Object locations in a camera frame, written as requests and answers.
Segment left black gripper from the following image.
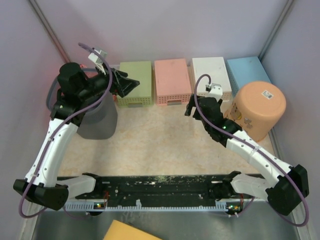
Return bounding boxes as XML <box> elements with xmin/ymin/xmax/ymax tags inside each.
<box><xmin>78</xmin><ymin>62</ymin><xmax>140</xmax><ymax>101</ymax></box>

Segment green perforated plastic basket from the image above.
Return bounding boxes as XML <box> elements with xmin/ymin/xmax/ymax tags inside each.
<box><xmin>117</xmin><ymin>61</ymin><xmax>153</xmax><ymax>108</ymax></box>

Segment pink perforated plastic basket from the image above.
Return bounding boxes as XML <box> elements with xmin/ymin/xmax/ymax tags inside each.
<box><xmin>154</xmin><ymin>58</ymin><xmax>192</xmax><ymax>106</ymax></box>

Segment white perforated plastic basket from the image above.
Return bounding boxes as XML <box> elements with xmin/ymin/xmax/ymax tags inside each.
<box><xmin>190</xmin><ymin>56</ymin><xmax>232</xmax><ymax>102</ymax></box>

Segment blue perforated plastic basket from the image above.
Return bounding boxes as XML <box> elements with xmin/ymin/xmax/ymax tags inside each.
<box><xmin>225</xmin><ymin>56</ymin><xmax>271</xmax><ymax>97</ymax></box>

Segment orange plastic bin liner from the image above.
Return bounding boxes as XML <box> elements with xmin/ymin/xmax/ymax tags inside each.
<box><xmin>224</xmin><ymin>81</ymin><xmax>287</xmax><ymax>142</ymax></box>

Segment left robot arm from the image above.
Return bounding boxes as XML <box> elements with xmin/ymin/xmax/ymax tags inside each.
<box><xmin>13</xmin><ymin>62</ymin><xmax>140</xmax><ymax>211</ymax></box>

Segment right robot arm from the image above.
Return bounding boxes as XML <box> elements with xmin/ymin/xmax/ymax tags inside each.
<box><xmin>184</xmin><ymin>94</ymin><xmax>309</xmax><ymax>216</ymax></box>

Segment red plastic bag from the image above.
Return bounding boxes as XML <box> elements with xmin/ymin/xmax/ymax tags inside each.
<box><xmin>80</xmin><ymin>64</ymin><xmax>97</xmax><ymax>78</ymax></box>

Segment grey plastic bin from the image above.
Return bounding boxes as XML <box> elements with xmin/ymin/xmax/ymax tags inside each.
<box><xmin>46</xmin><ymin>68</ymin><xmax>118</xmax><ymax>140</ymax></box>

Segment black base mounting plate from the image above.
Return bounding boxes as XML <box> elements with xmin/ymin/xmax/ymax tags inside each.
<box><xmin>77</xmin><ymin>174</ymin><xmax>241</xmax><ymax>207</ymax></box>

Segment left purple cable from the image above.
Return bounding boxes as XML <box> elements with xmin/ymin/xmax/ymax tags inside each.
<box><xmin>18</xmin><ymin>42</ymin><xmax>113</xmax><ymax>220</ymax></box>

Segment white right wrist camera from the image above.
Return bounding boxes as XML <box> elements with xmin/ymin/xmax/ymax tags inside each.
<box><xmin>205</xmin><ymin>83</ymin><xmax>223</xmax><ymax>102</ymax></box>

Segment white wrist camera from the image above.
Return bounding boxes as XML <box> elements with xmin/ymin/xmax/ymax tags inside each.
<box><xmin>205</xmin><ymin>83</ymin><xmax>223</xmax><ymax>102</ymax></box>
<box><xmin>88</xmin><ymin>48</ymin><xmax>107</xmax><ymax>75</ymax></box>

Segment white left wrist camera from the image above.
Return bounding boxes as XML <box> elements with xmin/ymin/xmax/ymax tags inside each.
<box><xmin>88</xmin><ymin>48</ymin><xmax>107</xmax><ymax>75</ymax></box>

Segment white slotted cable duct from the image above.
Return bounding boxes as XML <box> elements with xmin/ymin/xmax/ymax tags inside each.
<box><xmin>65</xmin><ymin>201</ymin><xmax>242</xmax><ymax>212</ymax></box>

